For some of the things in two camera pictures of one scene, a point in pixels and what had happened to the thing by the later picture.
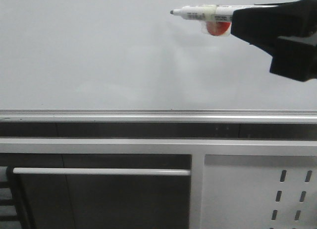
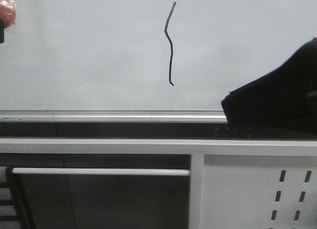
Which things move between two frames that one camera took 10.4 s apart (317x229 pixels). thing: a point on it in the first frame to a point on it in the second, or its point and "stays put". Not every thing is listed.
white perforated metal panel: [259, 192] stays put
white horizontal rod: [102, 171] stays put
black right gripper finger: [295, 57] to [285, 96]
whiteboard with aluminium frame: [123, 57] stays put
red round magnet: [218, 28] to [8, 11]
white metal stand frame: [198, 148] stays put
